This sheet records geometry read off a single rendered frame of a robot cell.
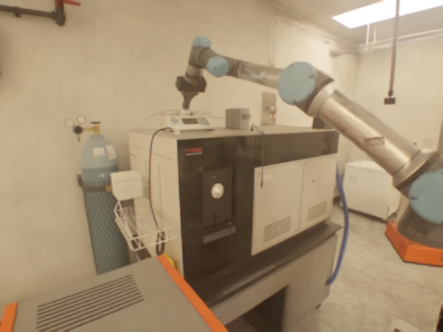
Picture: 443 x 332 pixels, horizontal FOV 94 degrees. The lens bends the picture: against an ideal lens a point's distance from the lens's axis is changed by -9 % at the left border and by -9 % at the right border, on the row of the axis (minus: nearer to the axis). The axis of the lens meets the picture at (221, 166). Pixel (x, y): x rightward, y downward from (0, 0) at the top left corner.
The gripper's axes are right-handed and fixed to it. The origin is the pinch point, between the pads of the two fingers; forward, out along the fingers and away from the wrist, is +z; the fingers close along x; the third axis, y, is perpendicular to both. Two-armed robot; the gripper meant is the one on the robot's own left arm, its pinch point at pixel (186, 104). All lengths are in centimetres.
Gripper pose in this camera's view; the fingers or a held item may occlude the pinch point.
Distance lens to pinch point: 113.4
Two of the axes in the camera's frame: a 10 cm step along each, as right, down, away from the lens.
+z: -3.1, 6.8, 6.6
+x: -8.5, 1.1, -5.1
